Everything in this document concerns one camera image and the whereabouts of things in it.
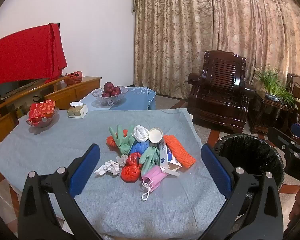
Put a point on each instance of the red snack packet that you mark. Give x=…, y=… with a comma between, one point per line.
x=41, y=110

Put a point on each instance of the person's right hand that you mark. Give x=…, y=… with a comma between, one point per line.
x=296, y=200

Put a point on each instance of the white tissue box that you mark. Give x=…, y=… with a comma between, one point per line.
x=77, y=111

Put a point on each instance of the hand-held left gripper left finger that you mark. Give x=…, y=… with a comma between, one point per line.
x=86, y=170

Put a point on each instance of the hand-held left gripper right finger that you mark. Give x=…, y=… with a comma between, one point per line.
x=215, y=170

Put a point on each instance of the white medicine box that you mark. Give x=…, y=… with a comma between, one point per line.
x=168, y=158

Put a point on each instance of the blue plastic bag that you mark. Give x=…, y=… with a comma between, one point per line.
x=139, y=148

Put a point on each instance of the dark wooden armchair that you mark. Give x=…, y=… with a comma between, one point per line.
x=298, y=90
x=222, y=92

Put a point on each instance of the white plastic bag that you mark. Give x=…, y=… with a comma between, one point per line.
x=140, y=133

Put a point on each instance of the green rubber glove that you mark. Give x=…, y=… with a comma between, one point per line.
x=121, y=140
x=150, y=157

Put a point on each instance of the black television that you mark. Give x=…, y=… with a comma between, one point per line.
x=17, y=86

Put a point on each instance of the pink face mask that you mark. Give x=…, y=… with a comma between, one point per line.
x=153, y=178

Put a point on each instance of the green potted plant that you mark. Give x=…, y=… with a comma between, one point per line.
x=275, y=87

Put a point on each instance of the orange foam net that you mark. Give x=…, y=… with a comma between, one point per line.
x=178, y=151
x=112, y=141

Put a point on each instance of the beige patterned curtain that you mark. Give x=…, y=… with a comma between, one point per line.
x=215, y=30

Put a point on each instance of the red apple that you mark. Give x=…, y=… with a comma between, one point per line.
x=117, y=90
x=105, y=94
x=108, y=86

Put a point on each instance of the trash bin with black bag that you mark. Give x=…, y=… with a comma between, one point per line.
x=250, y=152

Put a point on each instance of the white tissue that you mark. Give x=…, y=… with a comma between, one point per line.
x=110, y=167

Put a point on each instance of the dark wooden side table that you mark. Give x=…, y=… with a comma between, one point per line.
x=267, y=115

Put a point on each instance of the red plastic bag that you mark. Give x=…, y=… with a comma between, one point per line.
x=130, y=171
x=73, y=78

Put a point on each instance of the red plastic bag on cabinet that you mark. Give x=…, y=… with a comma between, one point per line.
x=73, y=78

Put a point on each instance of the white paper cup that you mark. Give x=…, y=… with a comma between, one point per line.
x=156, y=135

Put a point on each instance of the glass fruit bowl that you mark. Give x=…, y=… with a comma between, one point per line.
x=110, y=101

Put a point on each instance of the wooden television cabinet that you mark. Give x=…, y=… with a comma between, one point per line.
x=65, y=92

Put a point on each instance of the small glass bowl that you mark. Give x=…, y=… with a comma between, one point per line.
x=43, y=123

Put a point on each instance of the red cloth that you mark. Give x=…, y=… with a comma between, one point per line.
x=22, y=55

